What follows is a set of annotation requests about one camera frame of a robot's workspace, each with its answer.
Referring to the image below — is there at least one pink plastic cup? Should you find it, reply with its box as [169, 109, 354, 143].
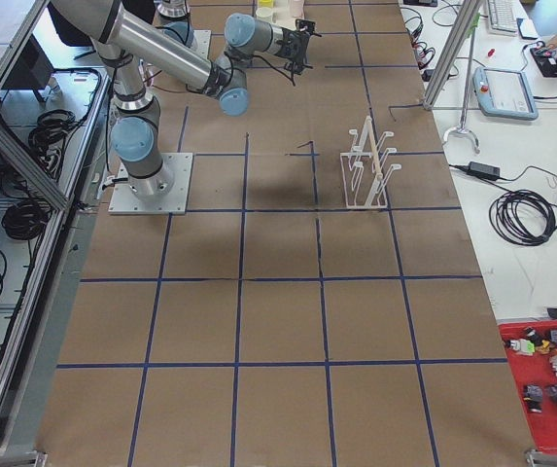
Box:
[288, 0, 304, 18]

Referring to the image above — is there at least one coiled black cable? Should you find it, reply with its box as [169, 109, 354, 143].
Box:
[489, 189, 557, 244]

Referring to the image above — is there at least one black power adapter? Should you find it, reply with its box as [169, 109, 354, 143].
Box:
[467, 162, 501, 181]

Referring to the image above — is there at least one blue teach pendant tablet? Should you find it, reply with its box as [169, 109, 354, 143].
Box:
[472, 66, 539, 121]

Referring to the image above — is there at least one white keyboard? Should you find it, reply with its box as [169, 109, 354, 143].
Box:
[484, 0, 518, 36]

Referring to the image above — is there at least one long metal reach pole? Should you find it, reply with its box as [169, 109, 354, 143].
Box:
[442, 12, 480, 155]

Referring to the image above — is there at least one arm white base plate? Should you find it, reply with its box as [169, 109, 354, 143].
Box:
[109, 153, 193, 215]

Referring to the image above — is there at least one cream white plastic cup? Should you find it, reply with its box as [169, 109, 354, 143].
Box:
[255, 7, 275, 22]

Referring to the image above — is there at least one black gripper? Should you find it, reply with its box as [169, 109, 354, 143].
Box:
[280, 18, 318, 68]

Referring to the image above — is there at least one red parts tray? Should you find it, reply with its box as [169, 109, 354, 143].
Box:
[499, 320, 557, 454]

